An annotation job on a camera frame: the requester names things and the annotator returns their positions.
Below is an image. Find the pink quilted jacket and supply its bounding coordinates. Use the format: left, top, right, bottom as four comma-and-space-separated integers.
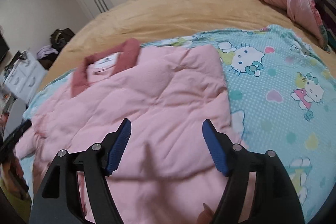
15, 45, 241, 223

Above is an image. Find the green sleeved left forearm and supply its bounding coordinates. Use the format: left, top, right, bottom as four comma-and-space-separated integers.
1, 179, 31, 223

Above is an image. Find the lavender clothes pile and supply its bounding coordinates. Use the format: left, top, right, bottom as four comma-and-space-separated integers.
37, 45, 59, 60

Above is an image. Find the left hand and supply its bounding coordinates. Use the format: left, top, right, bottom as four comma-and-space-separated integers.
1, 156, 27, 200

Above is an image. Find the right hand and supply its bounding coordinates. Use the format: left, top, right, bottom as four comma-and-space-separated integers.
196, 203, 214, 224

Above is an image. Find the white drawer dresser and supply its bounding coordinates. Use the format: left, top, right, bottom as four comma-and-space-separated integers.
3, 51, 47, 105

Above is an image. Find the Hello Kitty blue blanket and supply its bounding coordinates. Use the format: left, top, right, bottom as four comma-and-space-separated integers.
25, 25, 335, 222

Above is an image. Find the black bag on floor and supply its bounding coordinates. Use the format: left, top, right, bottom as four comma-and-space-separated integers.
50, 28, 75, 52

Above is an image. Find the tan bed sheet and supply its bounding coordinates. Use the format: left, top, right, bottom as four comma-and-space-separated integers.
39, 0, 335, 89

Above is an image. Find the black wall television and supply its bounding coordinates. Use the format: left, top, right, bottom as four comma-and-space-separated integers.
0, 34, 9, 64

